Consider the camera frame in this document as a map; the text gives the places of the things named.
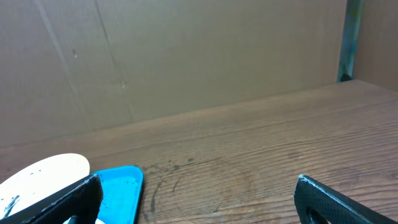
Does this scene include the white plate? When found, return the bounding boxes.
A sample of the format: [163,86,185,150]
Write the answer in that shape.
[1,153,90,219]

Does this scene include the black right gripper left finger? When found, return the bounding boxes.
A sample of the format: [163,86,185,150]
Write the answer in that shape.
[1,174,103,224]

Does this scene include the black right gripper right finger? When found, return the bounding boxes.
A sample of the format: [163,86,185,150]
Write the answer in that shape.
[294,174,397,224]

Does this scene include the cardboard back panel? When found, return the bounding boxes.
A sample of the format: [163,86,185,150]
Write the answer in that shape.
[1,0,365,147]

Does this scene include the blue plastic tray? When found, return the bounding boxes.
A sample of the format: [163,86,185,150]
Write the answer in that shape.
[95,166,144,224]

